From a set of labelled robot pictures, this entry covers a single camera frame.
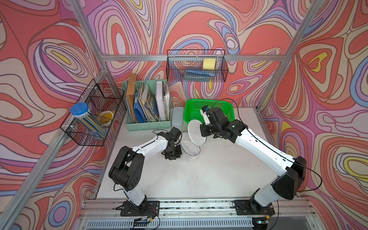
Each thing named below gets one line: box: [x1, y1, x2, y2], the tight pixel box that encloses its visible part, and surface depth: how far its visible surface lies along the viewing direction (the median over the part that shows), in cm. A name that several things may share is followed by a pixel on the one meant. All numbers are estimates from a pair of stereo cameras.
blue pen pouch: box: [185, 69, 218, 77], surface depth 90 cm
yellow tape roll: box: [97, 110, 115, 127], surface depth 80 cm
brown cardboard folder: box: [126, 72, 138, 124], surface depth 93 cm
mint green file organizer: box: [121, 79, 172, 132], surface depth 101 cm
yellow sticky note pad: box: [202, 58, 216, 70], surface depth 90 cm
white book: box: [155, 80, 170, 122], surface depth 98 cm
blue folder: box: [133, 99, 148, 124], surface depth 97 cm
